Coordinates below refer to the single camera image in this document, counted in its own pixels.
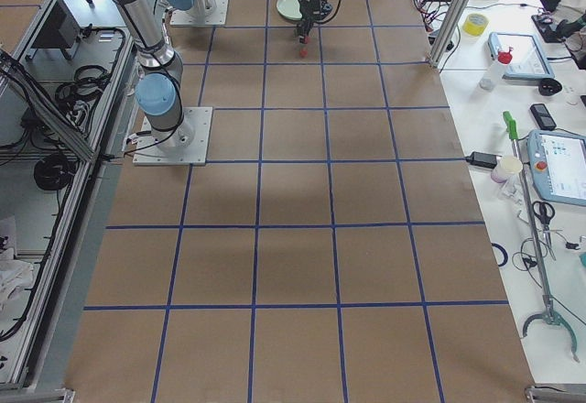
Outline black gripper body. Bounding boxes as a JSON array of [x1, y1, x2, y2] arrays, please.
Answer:
[[297, 0, 324, 35]]

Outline pale green plate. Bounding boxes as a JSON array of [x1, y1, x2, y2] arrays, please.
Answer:
[[277, 0, 302, 21]]

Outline yellow tape roll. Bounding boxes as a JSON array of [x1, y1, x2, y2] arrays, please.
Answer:
[[461, 13, 489, 37]]

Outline red capped squeeze bottle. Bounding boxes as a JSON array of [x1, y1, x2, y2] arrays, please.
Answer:
[[479, 48, 513, 92]]

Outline teach pendant far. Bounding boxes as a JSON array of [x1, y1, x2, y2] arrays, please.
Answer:
[[487, 32, 555, 82]]

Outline teach pendant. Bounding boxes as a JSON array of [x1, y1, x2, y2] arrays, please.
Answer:
[[526, 130, 585, 206], [487, 32, 555, 82]]

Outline black power adapter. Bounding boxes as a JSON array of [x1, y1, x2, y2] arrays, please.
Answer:
[[465, 151, 498, 169]]

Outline paper cup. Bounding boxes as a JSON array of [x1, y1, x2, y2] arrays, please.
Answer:
[[490, 156, 523, 183]]

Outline teach pendant near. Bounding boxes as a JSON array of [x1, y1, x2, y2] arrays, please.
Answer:
[[526, 130, 585, 206]]

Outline black scissors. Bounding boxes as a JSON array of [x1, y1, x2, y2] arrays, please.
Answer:
[[532, 201, 556, 260]]

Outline long reach grabber tool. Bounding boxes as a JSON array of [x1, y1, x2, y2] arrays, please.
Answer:
[[503, 111, 580, 362]]

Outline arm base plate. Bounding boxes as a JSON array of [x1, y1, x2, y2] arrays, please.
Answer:
[[168, 0, 229, 27], [133, 107, 213, 166]]

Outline aluminium frame post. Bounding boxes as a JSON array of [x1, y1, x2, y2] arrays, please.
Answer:
[[429, 0, 469, 68]]

